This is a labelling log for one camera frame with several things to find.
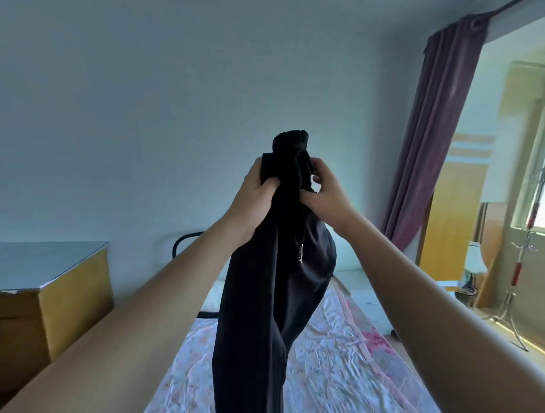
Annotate floral pink bed sheet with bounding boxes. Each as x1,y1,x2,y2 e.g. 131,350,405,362
144,279,441,413

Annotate white table lamp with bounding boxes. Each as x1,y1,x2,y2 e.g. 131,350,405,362
463,242,488,294

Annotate white mattress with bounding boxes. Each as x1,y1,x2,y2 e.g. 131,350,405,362
200,268,394,337

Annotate black trousers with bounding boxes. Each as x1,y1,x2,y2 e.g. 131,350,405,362
211,130,337,413

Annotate person's left hand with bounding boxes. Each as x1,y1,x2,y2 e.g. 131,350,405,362
224,157,281,239

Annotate person's left forearm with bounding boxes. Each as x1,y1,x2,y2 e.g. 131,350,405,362
0,217,252,413

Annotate person's right hand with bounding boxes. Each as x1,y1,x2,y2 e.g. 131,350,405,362
298,157,362,234

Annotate chrome coat stand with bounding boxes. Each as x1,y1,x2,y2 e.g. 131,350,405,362
482,168,545,353

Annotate yellow wooden desk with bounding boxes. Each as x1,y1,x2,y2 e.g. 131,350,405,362
0,242,115,394

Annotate curtain rod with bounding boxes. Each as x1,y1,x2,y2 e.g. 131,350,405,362
485,0,526,20

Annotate purple curtain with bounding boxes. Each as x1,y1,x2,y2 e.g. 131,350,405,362
380,13,490,252

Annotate person's right forearm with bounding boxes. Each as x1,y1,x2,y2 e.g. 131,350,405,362
334,213,545,413

